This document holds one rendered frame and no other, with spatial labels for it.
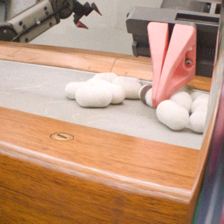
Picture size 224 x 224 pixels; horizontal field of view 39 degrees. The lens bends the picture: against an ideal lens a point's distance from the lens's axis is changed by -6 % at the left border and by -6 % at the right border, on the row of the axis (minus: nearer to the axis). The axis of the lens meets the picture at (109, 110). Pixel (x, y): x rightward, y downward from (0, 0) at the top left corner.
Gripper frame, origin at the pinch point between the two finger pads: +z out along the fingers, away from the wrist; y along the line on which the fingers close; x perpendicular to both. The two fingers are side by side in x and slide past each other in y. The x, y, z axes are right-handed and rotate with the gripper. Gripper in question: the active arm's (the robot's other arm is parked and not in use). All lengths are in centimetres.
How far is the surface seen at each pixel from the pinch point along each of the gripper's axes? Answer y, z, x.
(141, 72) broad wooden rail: -7.0, -14.2, 12.5
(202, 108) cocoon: 4.2, 0.4, 0.0
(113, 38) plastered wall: -86, -165, 141
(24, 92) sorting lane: -14.4, 1.0, 1.5
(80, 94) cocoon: -6.8, 1.6, -0.6
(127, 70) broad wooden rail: -9.1, -14.1, 12.5
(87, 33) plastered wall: -110, -168, 142
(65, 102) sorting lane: -8.9, 1.5, 1.2
